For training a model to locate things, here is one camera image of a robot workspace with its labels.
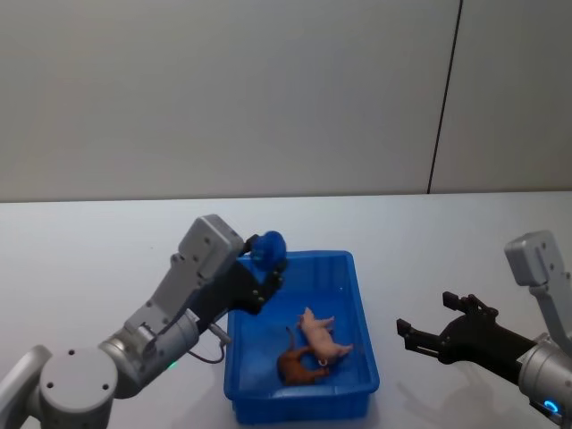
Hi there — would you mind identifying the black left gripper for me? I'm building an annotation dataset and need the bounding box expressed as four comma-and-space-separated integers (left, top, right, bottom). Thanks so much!
196, 233, 289, 332

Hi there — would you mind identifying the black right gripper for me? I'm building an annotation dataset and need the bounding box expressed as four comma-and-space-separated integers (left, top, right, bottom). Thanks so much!
395, 290, 536, 386

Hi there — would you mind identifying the blue toy figure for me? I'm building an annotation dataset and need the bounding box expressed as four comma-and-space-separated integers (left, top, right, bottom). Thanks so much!
248, 230, 289, 274

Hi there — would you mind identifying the blue plastic bin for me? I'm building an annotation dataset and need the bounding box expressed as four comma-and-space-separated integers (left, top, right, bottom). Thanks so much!
223, 249, 382, 426

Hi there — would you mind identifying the pink toy pig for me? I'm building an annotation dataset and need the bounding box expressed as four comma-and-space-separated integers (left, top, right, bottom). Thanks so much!
296, 306, 355, 366

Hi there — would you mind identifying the brown toy animal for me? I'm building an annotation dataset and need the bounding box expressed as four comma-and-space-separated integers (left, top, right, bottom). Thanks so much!
276, 325, 332, 387

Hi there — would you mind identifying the thin dark gripper cable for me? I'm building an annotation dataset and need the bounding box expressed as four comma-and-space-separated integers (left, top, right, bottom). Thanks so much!
186, 323, 233, 366

